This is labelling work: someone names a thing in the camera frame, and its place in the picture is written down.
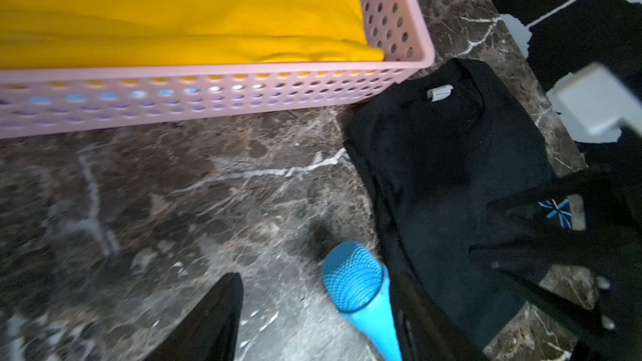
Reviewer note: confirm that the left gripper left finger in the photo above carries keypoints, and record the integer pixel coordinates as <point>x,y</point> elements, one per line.
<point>209,332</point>

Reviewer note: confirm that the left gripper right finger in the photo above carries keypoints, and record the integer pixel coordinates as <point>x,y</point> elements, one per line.
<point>424,332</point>

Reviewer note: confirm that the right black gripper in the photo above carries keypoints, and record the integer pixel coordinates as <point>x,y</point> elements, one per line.
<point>609,247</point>

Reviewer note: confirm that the pink plastic basket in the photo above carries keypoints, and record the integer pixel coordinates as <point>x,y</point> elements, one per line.
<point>39,102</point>

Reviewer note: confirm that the yellow t-shirt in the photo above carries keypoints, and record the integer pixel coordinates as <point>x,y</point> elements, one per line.
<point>38,34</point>

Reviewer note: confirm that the black folded t-shirt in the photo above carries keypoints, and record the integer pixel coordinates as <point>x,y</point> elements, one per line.
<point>433,153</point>

